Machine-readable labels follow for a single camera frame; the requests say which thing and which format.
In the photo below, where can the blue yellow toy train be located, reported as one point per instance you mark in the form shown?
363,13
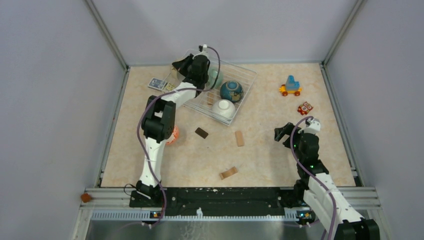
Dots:
291,86

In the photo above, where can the wooden block in rack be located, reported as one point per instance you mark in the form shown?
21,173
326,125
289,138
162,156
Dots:
210,99

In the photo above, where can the white wire dish rack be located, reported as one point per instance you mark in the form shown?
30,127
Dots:
244,76

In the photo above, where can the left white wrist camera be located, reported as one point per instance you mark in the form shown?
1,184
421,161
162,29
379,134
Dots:
203,50

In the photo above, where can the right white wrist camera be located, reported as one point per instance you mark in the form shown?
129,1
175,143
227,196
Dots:
313,126

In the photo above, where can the red owl toy block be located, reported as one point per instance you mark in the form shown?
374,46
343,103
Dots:
304,108

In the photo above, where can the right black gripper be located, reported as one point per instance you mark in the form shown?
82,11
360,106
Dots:
280,132

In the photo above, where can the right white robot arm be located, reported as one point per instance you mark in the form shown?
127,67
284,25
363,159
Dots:
316,188

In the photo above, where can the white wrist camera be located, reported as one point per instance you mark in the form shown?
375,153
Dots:
313,126
203,50

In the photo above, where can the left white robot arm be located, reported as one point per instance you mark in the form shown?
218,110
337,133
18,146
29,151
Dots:
158,121

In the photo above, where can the small yellow patterned tile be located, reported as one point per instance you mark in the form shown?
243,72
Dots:
169,87

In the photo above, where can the white ceramic bowl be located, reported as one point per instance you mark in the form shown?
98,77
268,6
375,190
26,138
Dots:
224,108

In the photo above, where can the small orange block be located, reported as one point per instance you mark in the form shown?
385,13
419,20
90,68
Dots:
86,197

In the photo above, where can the notched wooden block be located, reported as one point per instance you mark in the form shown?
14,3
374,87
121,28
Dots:
228,173

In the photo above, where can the beige ceramic bowl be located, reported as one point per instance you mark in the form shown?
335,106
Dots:
175,74

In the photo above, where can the dark brown block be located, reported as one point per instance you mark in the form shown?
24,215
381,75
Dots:
202,133

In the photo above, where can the orange patterned white bowl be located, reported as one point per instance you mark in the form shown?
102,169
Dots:
174,136

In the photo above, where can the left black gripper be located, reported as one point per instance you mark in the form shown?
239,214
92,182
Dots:
180,65

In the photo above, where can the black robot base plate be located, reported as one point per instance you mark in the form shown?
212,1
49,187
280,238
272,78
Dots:
220,201

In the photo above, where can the light wooden block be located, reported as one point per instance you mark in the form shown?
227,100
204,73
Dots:
239,138

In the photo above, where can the dark teal patterned bowl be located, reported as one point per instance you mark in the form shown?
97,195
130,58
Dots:
232,91

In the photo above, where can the light green ceramic bowl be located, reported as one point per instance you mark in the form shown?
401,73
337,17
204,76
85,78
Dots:
214,77

